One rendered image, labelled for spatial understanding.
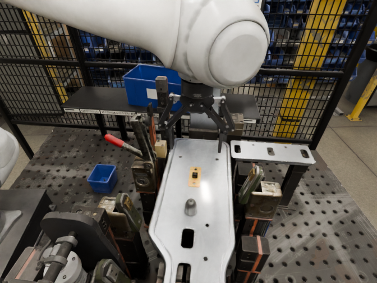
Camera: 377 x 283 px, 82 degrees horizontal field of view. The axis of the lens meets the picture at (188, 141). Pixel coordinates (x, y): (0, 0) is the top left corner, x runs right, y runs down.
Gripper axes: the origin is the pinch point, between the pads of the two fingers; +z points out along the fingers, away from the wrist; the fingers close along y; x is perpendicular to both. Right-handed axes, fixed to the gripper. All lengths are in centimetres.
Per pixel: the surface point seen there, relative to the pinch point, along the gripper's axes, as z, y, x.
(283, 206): 42, 38, 13
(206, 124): 11.2, 2.5, 26.5
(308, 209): 43, 49, 13
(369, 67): 62, 200, 248
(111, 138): -0.8, -24.5, -0.7
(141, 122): -7.4, -14.5, -0.9
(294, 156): 13.3, 34.5, 13.1
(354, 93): 100, 200, 252
